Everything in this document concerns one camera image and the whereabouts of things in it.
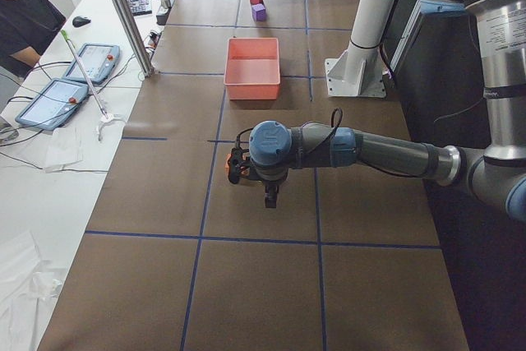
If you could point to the white reacher grabber stick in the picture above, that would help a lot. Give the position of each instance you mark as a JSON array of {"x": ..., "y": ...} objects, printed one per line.
[{"x": 106, "y": 118}]

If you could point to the pink plastic bin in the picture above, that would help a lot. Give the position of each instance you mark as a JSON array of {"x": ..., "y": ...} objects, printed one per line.
[{"x": 252, "y": 70}]

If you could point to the orange foam block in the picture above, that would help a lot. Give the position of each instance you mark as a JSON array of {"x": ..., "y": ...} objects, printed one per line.
[{"x": 237, "y": 165}]

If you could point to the white paper sheet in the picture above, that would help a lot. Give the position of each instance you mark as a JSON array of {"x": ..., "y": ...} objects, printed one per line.
[{"x": 64, "y": 149}]

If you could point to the person in black shirt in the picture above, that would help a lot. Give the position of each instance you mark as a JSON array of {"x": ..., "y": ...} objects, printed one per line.
[{"x": 28, "y": 27}]

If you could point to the crumpled white cloth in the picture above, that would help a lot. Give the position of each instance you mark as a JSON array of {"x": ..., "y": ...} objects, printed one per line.
[{"x": 30, "y": 287}]

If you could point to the aluminium frame post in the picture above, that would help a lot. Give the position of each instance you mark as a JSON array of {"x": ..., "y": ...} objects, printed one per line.
[{"x": 134, "y": 37}]

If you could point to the far teach pendant tablet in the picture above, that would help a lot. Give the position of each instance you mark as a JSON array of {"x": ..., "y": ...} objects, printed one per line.
[{"x": 99, "y": 60}]

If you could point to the purple foam block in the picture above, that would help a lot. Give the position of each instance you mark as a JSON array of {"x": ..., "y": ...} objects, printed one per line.
[{"x": 258, "y": 12}]

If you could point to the teach pendant tablet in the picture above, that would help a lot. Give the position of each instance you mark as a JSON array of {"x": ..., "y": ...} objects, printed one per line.
[
  {"x": 53, "y": 105},
  {"x": 99, "y": 60}
]

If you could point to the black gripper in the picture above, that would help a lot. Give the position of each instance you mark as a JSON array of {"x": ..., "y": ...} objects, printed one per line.
[{"x": 269, "y": 185}]

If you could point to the black computer mouse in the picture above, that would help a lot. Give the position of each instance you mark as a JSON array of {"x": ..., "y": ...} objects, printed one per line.
[{"x": 79, "y": 21}]

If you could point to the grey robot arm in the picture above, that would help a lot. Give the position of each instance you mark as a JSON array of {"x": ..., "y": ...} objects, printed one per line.
[{"x": 489, "y": 166}]

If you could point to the near teach pendant tablet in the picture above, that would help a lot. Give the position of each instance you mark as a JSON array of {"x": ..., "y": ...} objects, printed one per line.
[{"x": 53, "y": 105}]

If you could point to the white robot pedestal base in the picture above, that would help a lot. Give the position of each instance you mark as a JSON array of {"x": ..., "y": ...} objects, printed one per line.
[{"x": 357, "y": 72}]

